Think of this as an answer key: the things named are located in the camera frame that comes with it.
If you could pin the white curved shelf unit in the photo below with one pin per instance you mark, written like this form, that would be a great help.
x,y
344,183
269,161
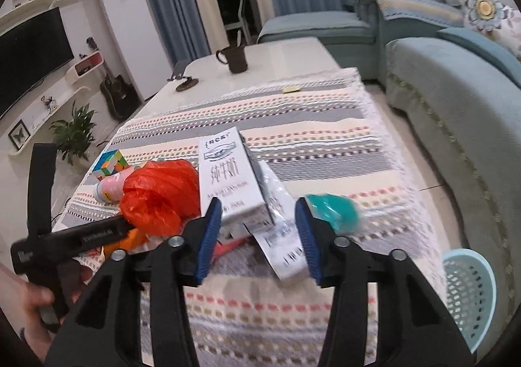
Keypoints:
x,y
49,106

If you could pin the black television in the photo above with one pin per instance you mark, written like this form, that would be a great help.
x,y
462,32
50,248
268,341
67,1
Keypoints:
x,y
28,58

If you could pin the red wrapper piece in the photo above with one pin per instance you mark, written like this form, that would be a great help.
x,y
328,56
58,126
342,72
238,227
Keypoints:
x,y
230,248

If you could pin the light blue perforated basket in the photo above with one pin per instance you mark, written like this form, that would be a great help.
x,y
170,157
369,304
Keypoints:
x,y
468,293

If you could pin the teal sofa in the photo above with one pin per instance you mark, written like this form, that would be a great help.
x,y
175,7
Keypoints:
x,y
447,115

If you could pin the black guitar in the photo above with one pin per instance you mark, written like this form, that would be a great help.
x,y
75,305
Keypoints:
x,y
118,96

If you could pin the person's left hand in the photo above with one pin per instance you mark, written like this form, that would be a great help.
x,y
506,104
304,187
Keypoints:
x,y
24,310

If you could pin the white fridge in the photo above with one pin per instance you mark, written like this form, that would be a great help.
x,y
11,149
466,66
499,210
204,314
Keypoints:
x,y
130,25

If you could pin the orange wrapper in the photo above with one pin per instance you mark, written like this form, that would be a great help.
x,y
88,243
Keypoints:
x,y
134,243

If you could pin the dark phone stand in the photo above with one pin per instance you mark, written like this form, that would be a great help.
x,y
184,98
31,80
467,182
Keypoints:
x,y
185,82

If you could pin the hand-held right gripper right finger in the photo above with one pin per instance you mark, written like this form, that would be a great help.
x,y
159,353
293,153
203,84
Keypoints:
x,y
308,245

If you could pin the brown mug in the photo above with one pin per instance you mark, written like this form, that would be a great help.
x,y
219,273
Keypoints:
x,y
238,60

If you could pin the floral cushion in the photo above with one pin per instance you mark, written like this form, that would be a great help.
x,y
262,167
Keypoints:
x,y
492,17

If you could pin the green potted plant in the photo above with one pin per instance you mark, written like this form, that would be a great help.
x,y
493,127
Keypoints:
x,y
73,135

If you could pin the white wall shelf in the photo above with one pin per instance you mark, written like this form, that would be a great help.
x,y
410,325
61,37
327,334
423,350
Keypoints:
x,y
28,9

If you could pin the red plastic bag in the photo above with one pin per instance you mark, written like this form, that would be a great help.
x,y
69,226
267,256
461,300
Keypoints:
x,y
163,196

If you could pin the red and white cubby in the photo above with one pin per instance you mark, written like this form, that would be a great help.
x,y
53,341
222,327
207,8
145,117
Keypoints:
x,y
85,66

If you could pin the white chair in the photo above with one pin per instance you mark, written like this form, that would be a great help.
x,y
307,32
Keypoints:
x,y
240,21

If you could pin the clear labelled plastic packet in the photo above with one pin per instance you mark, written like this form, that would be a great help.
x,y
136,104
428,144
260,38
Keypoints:
x,y
281,245

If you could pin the black framed butterfly picture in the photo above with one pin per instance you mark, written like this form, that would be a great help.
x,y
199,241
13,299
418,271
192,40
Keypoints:
x,y
19,135

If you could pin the small yellow eraser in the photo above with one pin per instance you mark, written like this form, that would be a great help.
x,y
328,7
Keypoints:
x,y
292,89

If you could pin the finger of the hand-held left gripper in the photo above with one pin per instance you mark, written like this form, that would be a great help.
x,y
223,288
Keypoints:
x,y
128,225

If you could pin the pink and yellow bottle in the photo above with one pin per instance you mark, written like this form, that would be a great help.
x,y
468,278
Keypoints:
x,y
112,188

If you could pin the striped woven tablecloth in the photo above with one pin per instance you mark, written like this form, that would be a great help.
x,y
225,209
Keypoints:
x,y
317,139

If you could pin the white milk carton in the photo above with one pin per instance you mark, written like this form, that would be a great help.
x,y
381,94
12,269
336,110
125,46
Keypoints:
x,y
228,171

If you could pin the colourful puzzle cube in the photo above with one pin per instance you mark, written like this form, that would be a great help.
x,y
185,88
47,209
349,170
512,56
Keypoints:
x,y
110,161

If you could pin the blue cushion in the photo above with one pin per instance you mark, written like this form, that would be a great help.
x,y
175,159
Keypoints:
x,y
484,54

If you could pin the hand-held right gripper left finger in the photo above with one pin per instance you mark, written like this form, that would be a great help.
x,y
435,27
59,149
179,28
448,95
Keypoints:
x,y
209,241

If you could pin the teal wrapper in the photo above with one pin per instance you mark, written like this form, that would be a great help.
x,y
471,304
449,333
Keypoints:
x,y
333,212

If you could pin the small red figurine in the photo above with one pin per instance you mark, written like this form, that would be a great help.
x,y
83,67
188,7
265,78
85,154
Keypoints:
x,y
49,103

